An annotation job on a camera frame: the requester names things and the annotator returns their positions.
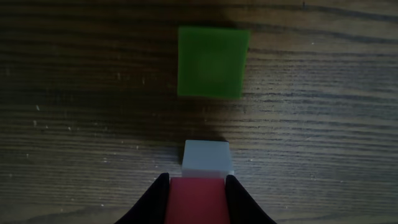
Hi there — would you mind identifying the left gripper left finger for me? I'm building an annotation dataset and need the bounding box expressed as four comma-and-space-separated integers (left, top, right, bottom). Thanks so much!
114, 172, 170, 224

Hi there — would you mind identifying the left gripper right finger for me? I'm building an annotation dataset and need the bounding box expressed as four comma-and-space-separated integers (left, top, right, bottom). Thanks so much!
224, 174, 278, 224

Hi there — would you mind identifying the red cube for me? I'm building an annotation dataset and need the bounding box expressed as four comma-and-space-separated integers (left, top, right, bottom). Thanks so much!
164, 176, 231, 224

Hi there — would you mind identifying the green cube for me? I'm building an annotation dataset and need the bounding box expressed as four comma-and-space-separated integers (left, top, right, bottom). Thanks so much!
177, 26, 251, 100

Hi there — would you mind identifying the white cube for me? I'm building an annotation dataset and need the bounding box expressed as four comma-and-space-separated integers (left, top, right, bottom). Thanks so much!
181, 139, 234, 179

